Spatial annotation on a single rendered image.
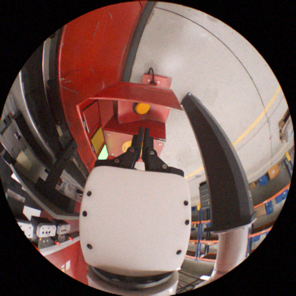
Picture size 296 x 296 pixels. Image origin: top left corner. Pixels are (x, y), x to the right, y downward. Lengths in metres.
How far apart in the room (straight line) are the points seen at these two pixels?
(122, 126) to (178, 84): 0.80
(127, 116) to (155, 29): 0.91
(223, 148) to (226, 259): 0.42
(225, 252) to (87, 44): 0.76
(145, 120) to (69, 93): 0.25
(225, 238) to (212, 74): 1.12
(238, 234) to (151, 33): 1.27
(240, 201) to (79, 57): 0.63
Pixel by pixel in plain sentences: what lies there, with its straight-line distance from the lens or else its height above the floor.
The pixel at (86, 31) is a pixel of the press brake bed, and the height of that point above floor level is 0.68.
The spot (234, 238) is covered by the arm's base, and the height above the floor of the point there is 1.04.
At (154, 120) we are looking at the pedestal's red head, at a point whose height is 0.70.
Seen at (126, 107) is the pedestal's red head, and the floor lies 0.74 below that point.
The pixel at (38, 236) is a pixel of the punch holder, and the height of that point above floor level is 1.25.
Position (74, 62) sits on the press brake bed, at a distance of 0.33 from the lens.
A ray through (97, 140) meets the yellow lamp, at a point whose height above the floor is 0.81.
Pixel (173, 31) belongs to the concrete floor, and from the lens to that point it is 1.03.
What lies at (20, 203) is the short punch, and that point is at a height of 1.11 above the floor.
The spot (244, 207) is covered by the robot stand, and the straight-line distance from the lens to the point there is 0.36.
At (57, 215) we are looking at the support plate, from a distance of 0.20.
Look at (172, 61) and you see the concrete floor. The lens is 0.95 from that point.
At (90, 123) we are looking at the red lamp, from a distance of 0.19.
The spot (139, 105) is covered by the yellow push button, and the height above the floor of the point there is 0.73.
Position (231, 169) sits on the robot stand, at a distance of 0.38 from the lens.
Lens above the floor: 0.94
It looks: 41 degrees down
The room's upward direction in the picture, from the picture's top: 170 degrees counter-clockwise
